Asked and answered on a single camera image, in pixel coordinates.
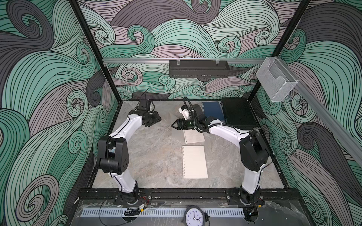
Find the black hard case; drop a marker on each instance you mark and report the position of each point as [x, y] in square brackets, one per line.
[237, 113]

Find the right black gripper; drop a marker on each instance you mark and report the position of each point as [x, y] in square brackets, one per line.
[180, 121]

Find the round analog clock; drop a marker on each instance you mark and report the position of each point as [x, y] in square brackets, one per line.
[194, 216]

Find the right side aluminium rail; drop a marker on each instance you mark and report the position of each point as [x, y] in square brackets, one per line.
[320, 98]

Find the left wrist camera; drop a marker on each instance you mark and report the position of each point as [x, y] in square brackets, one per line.
[144, 105]

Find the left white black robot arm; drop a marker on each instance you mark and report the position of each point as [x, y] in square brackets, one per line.
[113, 154]

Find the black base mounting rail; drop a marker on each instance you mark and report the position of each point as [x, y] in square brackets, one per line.
[231, 196]

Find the aluminium wall rail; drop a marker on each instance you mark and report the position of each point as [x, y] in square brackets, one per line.
[133, 60]

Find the blue cover notebook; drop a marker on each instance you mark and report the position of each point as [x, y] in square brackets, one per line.
[213, 109]

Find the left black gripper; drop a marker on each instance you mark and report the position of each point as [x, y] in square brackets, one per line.
[157, 118]

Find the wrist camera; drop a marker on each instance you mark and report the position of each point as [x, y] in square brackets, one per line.
[144, 105]
[187, 112]

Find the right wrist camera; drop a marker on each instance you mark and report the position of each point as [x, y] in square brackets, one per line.
[187, 112]

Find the black wall-mounted tray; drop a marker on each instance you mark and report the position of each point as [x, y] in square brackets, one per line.
[198, 69]

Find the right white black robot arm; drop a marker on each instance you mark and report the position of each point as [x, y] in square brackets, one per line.
[254, 152]

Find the white slotted cable duct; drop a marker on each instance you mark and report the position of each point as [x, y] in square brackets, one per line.
[163, 212]

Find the clear acrylic wall holder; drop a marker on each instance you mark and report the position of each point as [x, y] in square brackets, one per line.
[276, 78]

